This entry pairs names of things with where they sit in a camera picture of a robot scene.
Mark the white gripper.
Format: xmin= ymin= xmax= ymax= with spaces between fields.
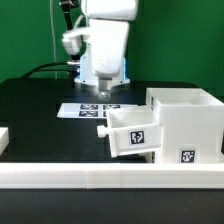
xmin=90 ymin=19 xmax=129 ymax=100

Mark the white drawer box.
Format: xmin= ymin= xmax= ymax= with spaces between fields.
xmin=140 ymin=151 xmax=159 ymax=164
xmin=97 ymin=106 xmax=163 ymax=157

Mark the white drawer cabinet frame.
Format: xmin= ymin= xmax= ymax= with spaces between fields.
xmin=146 ymin=88 xmax=224 ymax=164

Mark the white front drawer box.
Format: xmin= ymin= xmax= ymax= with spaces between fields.
xmin=140 ymin=151 xmax=159 ymax=164

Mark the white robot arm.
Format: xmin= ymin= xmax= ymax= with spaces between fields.
xmin=75 ymin=0 xmax=138 ymax=101

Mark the white marker base plate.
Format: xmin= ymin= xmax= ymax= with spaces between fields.
xmin=57 ymin=103 xmax=133 ymax=119

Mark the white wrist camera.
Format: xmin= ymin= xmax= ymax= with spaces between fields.
xmin=62 ymin=28 xmax=88 ymax=55

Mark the black cable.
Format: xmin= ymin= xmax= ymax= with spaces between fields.
xmin=22 ymin=61 xmax=81 ymax=80

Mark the black camera stand pole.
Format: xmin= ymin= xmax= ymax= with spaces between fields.
xmin=59 ymin=0 xmax=82 ymax=61

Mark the white front barrier rail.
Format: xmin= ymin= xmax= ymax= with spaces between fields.
xmin=0 ymin=163 xmax=224 ymax=189

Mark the white barrier rail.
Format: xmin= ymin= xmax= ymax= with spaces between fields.
xmin=0 ymin=163 xmax=224 ymax=189
xmin=0 ymin=127 xmax=9 ymax=155

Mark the white left barrier rail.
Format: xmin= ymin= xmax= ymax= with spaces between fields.
xmin=0 ymin=127 xmax=9 ymax=155

